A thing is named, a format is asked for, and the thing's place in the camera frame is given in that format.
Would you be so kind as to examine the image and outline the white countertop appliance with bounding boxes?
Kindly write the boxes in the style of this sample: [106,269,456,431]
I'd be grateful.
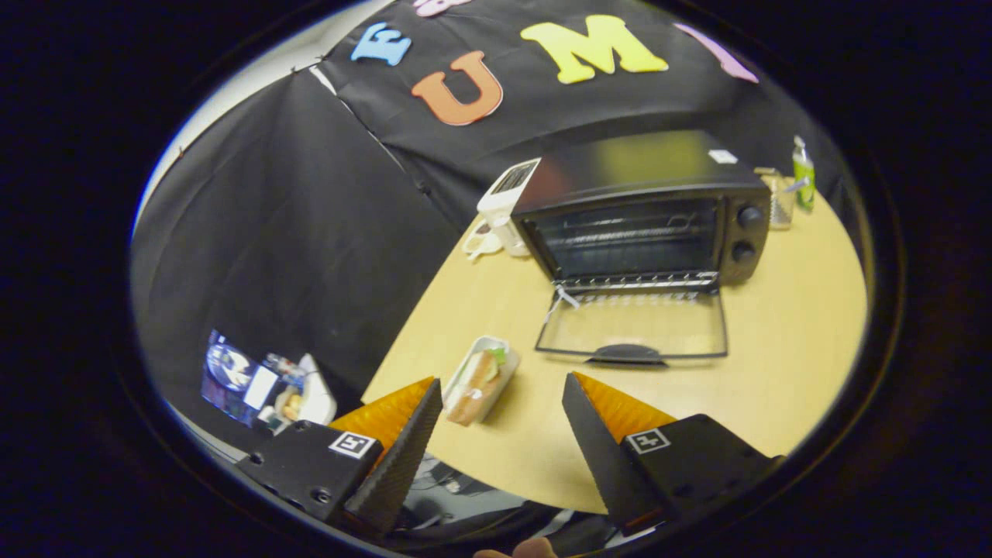
[463,158,542,260]

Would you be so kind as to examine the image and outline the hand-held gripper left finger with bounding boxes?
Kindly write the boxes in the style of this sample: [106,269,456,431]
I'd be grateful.
[232,377,444,536]

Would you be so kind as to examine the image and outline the clear glass container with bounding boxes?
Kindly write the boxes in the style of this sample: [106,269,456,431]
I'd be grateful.
[756,167,797,231]

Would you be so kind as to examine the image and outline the white plastic container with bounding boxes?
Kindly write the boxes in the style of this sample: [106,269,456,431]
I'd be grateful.
[271,353,338,427]

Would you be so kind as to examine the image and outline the green drink bottle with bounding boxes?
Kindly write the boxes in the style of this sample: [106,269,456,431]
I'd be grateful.
[792,136,817,214]

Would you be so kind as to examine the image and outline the sandwich with lettuce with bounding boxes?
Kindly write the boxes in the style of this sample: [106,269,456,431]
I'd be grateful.
[446,347,508,426]

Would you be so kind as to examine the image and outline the white food tray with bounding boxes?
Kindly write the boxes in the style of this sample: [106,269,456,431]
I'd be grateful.
[442,335,521,428]

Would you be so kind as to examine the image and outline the black toaster oven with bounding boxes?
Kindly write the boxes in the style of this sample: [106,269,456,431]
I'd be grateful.
[511,129,773,367]

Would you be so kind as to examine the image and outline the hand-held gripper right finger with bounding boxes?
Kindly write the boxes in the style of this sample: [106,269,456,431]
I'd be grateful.
[562,372,784,537]

